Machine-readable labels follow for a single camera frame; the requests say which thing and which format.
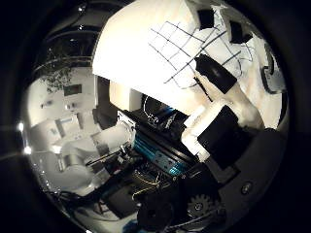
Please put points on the white cloth with dark grid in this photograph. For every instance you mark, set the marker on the white cloth with dark grid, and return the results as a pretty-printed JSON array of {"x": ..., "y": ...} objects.
[{"x": 175, "y": 42}]

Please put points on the blue and black electronics box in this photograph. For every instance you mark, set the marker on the blue and black electronics box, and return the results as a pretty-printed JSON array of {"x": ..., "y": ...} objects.
[{"x": 162, "y": 155}]

